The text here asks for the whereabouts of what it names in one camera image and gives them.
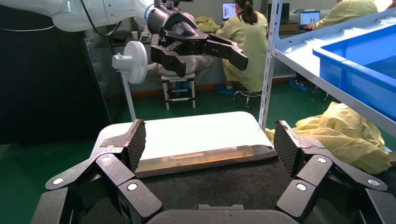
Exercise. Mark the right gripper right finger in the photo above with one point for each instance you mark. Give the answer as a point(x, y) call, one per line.
point(283, 145)

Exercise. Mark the black partition panel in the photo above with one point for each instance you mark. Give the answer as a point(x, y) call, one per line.
point(46, 86)

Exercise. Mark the yellow garment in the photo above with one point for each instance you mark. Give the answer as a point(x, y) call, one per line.
point(346, 136)

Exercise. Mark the blue plastic bin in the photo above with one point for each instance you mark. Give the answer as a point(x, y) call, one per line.
point(355, 80)

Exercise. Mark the white square stool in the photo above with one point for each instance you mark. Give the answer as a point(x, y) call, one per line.
point(178, 77)

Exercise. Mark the ponytail person in yellow gown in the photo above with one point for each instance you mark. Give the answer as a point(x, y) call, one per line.
point(247, 43)

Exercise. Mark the open laptop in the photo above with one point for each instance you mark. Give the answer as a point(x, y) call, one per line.
point(309, 18)

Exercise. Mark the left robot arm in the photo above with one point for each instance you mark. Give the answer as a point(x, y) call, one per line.
point(62, 12)

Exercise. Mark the blue shoe cover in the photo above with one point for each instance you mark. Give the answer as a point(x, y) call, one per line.
point(226, 90)
point(297, 85)

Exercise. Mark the computer monitor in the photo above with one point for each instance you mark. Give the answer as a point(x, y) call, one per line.
point(228, 11)

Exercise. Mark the seated person in light clothes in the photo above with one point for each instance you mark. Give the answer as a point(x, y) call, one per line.
point(198, 65)

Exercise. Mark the rolling stool base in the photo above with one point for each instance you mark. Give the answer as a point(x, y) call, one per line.
point(318, 92)

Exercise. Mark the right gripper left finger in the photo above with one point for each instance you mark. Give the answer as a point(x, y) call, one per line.
point(136, 145)

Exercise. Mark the grey metal shelf rack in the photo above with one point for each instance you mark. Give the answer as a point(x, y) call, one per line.
point(297, 61)

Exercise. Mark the small white paper cup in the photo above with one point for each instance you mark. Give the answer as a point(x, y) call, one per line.
point(135, 35)

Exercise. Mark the white ridged plastic sheet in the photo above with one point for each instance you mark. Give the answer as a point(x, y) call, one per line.
point(340, 34)

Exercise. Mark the yellow cloth bundle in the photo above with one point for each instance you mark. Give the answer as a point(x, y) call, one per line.
point(208, 24)

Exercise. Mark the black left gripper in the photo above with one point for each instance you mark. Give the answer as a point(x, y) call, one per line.
point(176, 28)

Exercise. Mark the white pedestal fan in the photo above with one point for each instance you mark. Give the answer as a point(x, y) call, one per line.
point(136, 61)

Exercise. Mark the round rolling stool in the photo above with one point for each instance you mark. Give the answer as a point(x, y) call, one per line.
point(246, 92)

